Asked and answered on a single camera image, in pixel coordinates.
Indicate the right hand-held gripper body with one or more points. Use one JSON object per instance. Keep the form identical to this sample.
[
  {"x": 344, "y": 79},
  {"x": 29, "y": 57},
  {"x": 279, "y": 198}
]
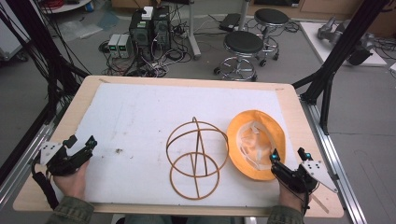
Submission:
[{"x": 313, "y": 174}]

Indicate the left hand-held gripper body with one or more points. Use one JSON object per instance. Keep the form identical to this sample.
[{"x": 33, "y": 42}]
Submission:
[{"x": 51, "y": 152}]

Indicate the orange bucket hat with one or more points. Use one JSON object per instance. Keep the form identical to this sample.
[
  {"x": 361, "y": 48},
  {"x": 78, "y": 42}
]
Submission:
[{"x": 249, "y": 143}]

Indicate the person's right hand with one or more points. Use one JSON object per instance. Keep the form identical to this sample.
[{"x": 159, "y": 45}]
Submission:
[{"x": 289, "y": 197}]

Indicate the person's left hand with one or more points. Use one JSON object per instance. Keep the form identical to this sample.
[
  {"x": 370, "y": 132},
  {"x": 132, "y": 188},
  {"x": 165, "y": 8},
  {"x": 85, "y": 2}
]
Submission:
[{"x": 72, "y": 184}]

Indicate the beige tape strip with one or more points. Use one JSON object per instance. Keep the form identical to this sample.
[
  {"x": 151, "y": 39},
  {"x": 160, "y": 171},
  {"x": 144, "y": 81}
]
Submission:
[{"x": 320, "y": 203}]

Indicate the wooden table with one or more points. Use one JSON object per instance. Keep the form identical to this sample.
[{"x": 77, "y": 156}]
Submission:
[{"x": 311, "y": 124}]

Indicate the white foam mat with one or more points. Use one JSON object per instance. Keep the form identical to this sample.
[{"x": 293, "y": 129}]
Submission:
[{"x": 149, "y": 124}]

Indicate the grey power supply unit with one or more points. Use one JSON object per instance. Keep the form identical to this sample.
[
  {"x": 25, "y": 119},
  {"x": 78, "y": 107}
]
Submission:
[
  {"x": 125, "y": 45},
  {"x": 114, "y": 45}
]

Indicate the white floor platform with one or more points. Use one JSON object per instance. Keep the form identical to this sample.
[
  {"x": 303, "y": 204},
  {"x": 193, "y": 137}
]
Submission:
[{"x": 314, "y": 40}]

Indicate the white cabinet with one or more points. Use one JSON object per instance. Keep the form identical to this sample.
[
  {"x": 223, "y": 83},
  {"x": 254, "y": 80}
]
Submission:
[{"x": 11, "y": 34}]

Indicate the grey robot device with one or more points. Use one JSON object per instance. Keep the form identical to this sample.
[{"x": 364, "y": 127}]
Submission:
[{"x": 358, "y": 43}]

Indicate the black computer tower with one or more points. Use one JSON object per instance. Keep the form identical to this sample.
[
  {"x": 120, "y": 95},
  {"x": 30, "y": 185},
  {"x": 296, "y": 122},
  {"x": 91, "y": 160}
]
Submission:
[
  {"x": 162, "y": 28},
  {"x": 141, "y": 34}
]

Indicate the black round stool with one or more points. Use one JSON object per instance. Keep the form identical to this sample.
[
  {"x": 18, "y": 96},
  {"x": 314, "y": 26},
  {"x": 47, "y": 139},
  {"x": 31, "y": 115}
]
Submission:
[
  {"x": 271, "y": 16},
  {"x": 243, "y": 42}
]

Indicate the round white table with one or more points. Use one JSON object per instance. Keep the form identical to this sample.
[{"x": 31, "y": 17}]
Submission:
[{"x": 67, "y": 5}]

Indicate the white box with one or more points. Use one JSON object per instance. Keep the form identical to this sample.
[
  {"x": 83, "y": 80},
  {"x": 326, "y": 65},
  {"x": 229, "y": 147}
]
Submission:
[{"x": 147, "y": 13}]

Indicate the flat black box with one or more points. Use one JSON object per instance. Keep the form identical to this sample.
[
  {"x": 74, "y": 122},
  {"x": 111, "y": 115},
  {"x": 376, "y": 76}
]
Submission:
[{"x": 229, "y": 21}]

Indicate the aluminium rail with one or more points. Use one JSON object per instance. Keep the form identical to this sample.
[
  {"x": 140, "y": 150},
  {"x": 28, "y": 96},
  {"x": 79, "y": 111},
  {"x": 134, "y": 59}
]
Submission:
[
  {"x": 18, "y": 168},
  {"x": 336, "y": 161}
]

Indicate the black metal frame stand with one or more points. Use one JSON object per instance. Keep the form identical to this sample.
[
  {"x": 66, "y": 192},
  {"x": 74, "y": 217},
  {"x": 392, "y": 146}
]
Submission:
[
  {"x": 46, "y": 49},
  {"x": 339, "y": 53}
]

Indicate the grey metal post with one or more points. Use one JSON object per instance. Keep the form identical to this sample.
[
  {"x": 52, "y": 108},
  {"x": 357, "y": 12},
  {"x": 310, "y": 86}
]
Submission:
[{"x": 193, "y": 34}]

